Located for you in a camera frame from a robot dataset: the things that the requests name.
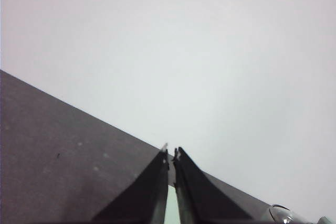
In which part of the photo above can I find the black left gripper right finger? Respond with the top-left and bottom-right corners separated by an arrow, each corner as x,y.
172,146 -> 254,224

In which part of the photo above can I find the silver griddle cover handle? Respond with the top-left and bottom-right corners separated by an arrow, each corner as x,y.
268,204 -> 301,224

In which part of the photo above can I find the green hinged griddle cover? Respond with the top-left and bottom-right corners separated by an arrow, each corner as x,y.
163,185 -> 181,224

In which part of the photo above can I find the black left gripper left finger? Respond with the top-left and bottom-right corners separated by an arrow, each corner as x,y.
91,142 -> 169,224

